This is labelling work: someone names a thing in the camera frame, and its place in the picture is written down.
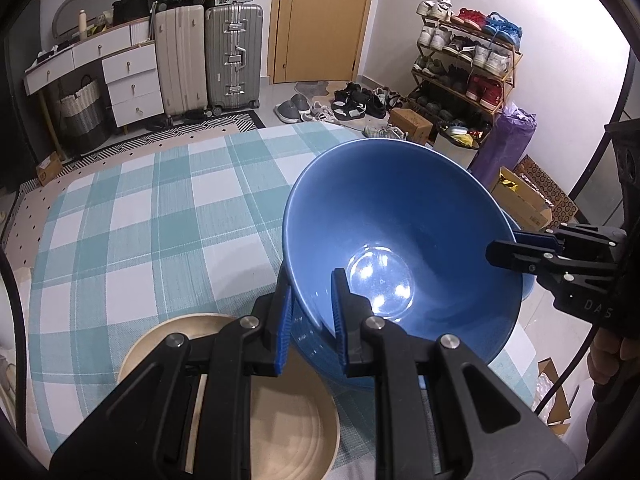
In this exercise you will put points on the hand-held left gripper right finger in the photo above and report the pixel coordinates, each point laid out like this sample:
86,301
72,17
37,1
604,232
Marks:
339,320

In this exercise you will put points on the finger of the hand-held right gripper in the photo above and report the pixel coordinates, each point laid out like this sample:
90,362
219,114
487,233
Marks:
520,256
537,239

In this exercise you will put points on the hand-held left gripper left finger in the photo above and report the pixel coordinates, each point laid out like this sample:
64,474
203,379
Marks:
282,320

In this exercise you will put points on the large cream plate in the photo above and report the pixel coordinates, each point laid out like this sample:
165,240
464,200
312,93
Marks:
290,425

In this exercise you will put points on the person's right hand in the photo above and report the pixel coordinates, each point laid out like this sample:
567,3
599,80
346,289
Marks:
605,355

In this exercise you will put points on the open yellow cardboard box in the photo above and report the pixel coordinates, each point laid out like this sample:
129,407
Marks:
522,205

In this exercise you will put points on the patterned brown box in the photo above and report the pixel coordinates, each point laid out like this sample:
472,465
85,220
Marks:
550,187

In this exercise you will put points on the purple yoga mat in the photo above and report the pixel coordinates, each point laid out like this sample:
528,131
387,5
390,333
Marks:
505,145

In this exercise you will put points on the flat cardboard pieces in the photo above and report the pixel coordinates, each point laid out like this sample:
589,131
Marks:
555,400

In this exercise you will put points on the teal plaid tablecloth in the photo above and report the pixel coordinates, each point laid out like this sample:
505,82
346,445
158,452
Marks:
150,240

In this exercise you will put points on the brown cardboard box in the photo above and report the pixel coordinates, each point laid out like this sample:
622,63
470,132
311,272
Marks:
410,125

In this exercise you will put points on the collection of racked sneakers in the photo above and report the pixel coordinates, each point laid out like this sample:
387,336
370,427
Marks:
480,55

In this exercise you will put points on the cluster of loose shoes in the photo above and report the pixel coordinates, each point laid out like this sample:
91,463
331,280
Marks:
350,107

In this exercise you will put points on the grey door mat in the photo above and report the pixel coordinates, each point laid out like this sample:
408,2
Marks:
310,89

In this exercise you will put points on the silver suitcase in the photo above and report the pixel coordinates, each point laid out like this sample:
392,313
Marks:
232,57

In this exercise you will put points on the small cardboard box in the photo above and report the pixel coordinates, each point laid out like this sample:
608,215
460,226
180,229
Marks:
49,170

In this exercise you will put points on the beige suitcase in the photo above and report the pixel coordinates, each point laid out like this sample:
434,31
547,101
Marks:
181,60

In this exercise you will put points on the white drawer desk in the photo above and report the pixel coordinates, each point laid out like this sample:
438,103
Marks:
125,80

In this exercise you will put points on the woven laundry basket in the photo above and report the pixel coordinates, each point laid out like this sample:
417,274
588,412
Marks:
82,110

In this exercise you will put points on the wooden door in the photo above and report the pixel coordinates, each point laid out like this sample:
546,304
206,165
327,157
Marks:
320,25

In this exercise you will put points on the black bag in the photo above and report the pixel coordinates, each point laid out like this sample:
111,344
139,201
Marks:
130,12

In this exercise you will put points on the white bottle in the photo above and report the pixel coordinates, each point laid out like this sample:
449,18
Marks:
83,22

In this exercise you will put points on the oval mirror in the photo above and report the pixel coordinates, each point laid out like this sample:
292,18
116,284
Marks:
70,2

